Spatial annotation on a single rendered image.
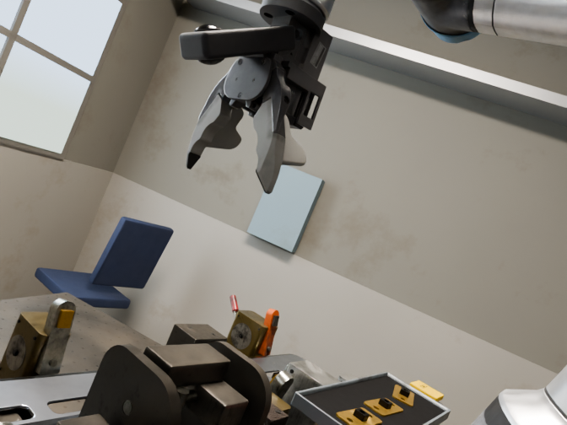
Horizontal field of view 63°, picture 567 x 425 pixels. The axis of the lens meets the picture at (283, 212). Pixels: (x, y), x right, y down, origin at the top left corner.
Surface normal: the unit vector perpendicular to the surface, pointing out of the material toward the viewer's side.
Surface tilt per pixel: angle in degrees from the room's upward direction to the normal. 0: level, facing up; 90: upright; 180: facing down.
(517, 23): 153
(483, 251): 90
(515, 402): 33
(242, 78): 91
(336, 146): 90
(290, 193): 90
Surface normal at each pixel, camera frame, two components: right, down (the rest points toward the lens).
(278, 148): 0.71, 0.00
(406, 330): -0.26, -0.08
